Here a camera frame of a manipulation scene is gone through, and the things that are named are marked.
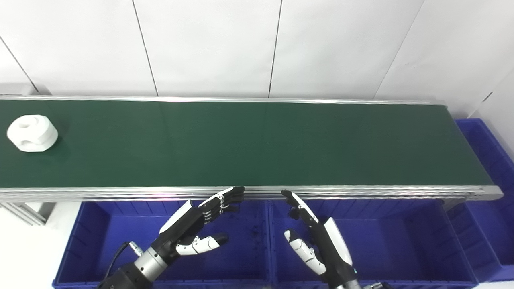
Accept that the aluminium conveyor support leg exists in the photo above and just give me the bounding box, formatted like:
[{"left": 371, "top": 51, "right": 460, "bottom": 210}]
[{"left": 0, "top": 201, "right": 57, "bottom": 226}]

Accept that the green conveyor belt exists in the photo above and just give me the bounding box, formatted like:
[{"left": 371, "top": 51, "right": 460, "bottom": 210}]
[
  {"left": 0, "top": 100, "right": 494, "bottom": 189},
  {"left": 0, "top": 95, "right": 504, "bottom": 203}
]

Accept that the white round plastic part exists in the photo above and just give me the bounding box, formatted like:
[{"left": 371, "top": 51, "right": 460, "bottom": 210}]
[{"left": 6, "top": 115, "right": 59, "bottom": 153}]

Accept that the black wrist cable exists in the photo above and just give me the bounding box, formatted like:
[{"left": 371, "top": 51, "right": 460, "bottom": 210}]
[{"left": 104, "top": 241, "right": 143, "bottom": 281}]

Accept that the grey conveyor motor housing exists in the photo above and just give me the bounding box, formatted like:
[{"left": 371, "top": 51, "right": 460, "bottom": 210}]
[{"left": 0, "top": 83, "right": 52, "bottom": 97}]

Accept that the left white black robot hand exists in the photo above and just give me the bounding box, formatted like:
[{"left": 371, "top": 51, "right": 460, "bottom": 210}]
[{"left": 152, "top": 186, "right": 246, "bottom": 262}]

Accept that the blue plastic bin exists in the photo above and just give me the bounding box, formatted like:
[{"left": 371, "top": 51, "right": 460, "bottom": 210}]
[
  {"left": 267, "top": 199, "right": 479, "bottom": 289},
  {"left": 445, "top": 118, "right": 514, "bottom": 282},
  {"left": 52, "top": 199, "right": 274, "bottom": 289}
]

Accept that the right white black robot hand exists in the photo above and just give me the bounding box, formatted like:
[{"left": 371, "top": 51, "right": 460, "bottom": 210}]
[{"left": 281, "top": 190, "right": 359, "bottom": 288}]

